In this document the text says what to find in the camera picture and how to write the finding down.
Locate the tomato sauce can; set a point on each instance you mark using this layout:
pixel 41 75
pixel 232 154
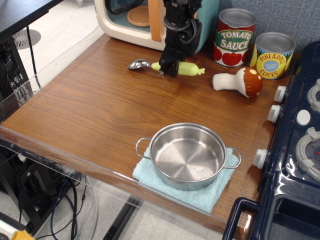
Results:
pixel 234 32

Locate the dark blue toy stove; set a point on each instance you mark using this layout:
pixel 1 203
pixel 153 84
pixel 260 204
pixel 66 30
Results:
pixel 288 206

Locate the pineapple slices can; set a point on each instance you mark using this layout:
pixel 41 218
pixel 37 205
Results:
pixel 272 54

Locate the white stove knob lower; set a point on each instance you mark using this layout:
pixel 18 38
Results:
pixel 260 158

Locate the stainless steel pot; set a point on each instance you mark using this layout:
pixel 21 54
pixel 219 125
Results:
pixel 188 156

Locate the white stove knob middle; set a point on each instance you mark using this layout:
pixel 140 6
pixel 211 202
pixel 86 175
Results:
pixel 274 113

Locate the light blue cloth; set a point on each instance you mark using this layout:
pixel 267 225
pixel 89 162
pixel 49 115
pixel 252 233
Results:
pixel 202 200

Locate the round floor vent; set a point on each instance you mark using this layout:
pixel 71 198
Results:
pixel 22 37

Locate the plush mushroom toy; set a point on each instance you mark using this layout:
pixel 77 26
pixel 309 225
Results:
pixel 247 81

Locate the yellow-handled metal spoon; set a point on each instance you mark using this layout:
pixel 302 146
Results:
pixel 184 68

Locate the toy microwave oven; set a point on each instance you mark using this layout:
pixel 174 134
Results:
pixel 153 34

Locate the table leg base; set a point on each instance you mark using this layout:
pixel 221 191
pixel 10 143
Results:
pixel 122 218

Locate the orange microwave turntable plate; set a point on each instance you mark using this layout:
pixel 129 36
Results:
pixel 139 16

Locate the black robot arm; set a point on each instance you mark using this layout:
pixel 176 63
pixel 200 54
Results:
pixel 180 11

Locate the white stove knob upper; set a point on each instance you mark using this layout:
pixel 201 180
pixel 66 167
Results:
pixel 279 94

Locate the white stove knob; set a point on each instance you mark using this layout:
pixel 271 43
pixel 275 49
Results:
pixel 279 94
pixel 274 113
pixel 260 158

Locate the black desk at left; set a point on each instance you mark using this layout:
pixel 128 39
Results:
pixel 15 15

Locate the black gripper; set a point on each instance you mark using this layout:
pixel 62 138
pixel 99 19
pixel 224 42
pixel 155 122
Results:
pixel 181 41

